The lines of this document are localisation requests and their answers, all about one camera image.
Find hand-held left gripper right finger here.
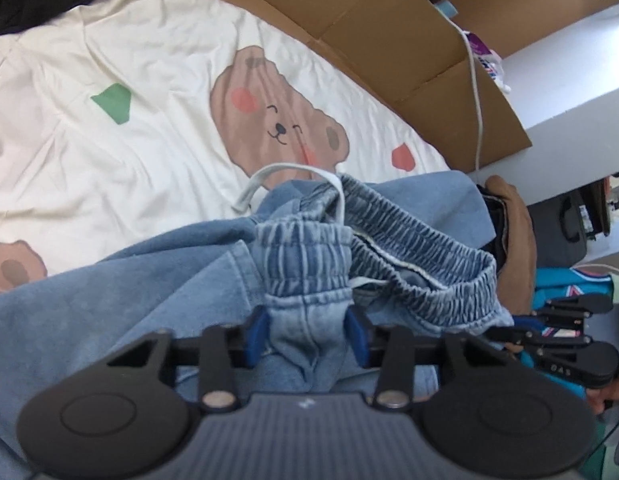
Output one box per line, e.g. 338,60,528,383
344,307,510,411

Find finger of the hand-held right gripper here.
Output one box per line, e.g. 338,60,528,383
484,326,593,350
532,293,615,329

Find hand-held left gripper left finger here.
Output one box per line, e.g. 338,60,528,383
107,307,270,412

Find blue denim drawstring pants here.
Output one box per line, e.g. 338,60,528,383
0,162,515,461

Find person's right hand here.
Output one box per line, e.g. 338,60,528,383
586,380,619,415

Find teal patterned blanket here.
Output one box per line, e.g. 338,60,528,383
519,266,619,401

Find black soft bag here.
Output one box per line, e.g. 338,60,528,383
531,191,611,269

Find brown leather bag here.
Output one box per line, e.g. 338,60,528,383
477,175,536,317

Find cream bear print bed sheet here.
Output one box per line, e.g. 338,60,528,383
0,0,453,301

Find tall brown cardboard panel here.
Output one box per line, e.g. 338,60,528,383
429,0,619,59

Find flat brown cardboard sheet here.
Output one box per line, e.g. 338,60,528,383
184,0,533,173

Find white power cable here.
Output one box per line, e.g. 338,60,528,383
439,10,487,173

